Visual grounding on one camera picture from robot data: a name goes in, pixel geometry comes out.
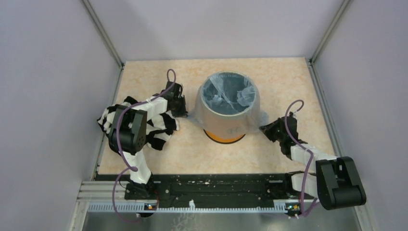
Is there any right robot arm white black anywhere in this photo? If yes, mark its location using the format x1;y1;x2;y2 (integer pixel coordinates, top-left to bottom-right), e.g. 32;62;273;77
259;116;367;210

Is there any left aluminium corner post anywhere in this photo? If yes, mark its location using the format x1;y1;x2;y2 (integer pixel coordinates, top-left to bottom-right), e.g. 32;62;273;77
80;0;124;70

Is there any white toothed cable duct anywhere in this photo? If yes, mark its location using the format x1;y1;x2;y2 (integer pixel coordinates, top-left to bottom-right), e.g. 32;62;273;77
88;200;287;213

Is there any translucent blue plastic trash bag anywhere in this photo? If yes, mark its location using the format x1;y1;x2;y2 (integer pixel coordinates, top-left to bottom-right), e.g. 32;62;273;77
188;71;269;139

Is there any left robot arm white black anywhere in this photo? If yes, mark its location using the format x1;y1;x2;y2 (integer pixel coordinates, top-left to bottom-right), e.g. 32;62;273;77
98;81;187;199

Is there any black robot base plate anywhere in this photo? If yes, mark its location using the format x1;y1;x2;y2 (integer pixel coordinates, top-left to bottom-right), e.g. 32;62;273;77
124;172;319;209

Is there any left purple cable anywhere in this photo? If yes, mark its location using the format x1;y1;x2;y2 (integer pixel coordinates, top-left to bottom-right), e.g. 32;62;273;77
111;68;178;224

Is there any aluminium frame rail front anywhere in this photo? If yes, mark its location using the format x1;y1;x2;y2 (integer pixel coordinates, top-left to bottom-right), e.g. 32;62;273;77
76;181;129;201

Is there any aluminium corner post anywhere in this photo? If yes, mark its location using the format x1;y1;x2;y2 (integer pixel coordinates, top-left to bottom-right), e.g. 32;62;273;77
309;0;353;66
80;0;124;70

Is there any right aluminium corner post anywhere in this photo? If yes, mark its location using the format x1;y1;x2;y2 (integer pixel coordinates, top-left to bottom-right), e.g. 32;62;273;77
309;0;353;66

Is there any orange gold-rimmed trash bin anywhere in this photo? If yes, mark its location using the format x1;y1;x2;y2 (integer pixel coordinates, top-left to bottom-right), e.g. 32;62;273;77
204;129;245;144

